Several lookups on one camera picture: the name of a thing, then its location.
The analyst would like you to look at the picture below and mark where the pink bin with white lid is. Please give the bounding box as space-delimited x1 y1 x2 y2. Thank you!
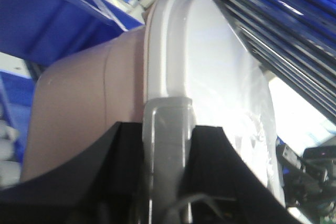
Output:
20 0 285 204

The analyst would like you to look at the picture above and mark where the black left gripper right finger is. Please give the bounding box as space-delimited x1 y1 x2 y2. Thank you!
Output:
180 126 298 223

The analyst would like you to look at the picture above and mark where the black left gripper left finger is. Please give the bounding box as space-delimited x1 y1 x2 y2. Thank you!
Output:
1 122 143 223

